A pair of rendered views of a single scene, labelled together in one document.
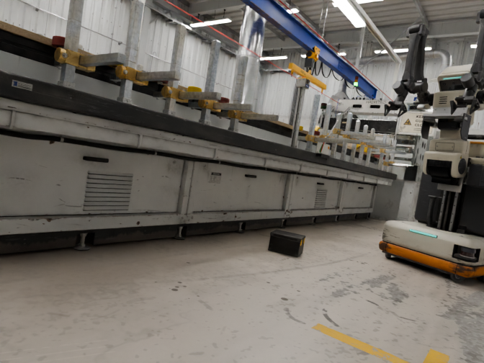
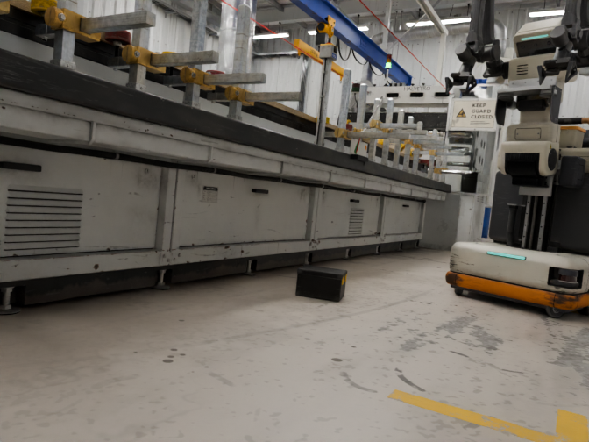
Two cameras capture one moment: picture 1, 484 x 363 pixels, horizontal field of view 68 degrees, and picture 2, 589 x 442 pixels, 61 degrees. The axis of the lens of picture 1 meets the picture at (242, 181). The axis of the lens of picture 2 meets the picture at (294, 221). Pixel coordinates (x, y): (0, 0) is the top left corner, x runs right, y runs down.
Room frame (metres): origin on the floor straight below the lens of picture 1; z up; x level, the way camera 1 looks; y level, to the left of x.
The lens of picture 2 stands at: (0.15, 0.07, 0.44)
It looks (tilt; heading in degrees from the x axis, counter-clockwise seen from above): 3 degrees down; 353
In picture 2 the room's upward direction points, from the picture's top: 6 degrees clockwise
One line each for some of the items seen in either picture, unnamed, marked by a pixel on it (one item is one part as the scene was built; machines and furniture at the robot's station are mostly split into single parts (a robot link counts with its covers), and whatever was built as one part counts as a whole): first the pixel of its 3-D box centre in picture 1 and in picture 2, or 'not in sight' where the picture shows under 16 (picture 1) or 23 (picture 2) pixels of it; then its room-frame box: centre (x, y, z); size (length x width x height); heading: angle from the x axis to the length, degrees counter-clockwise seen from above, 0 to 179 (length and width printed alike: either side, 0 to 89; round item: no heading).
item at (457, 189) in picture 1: (456, 173); (543, 169); (2.42, -1.41, 0.68); 0.28 x 0.27 x 0.25; 35
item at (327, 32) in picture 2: (311, 63); (324, 40); (8.19, -1.13, 2.95); 0.34 x 0.26 x 0.49; 143
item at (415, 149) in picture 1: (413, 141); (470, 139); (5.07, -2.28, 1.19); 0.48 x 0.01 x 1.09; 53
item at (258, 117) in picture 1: (245, 116); (252, 97); (2.14, 0.04, 0.80); 0.43 x 0.03 x 0.04; 53
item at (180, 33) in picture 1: (174, 74); (141, 27); (1.74, 0.40, 0.89); 0.04 x 0.04 x 0.48; 53
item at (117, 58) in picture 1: (86, 61); not in sight; (1.34, 0.63, 0.81); 0.43 x 0.03 x 0.04; 53
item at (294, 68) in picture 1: (309, 77); (322, 59); (8.19, -1.13, 2.65); 1.71 x 0.09 x 0.32; 143
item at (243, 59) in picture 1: (238, 96); (238, 67); (2.14, 0.10, 0.91); 0.04 x 0.04 x 0.48; 53
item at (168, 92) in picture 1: (175, 94); (144, 59); (1.76, 0.38, 0.81); 0.14 x 0.06 x 0.05; 143
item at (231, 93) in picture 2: (238, 115); (239, 96); (2.16, 0.09, 0.80); 0.14 x 0.06 x 0.05; 143
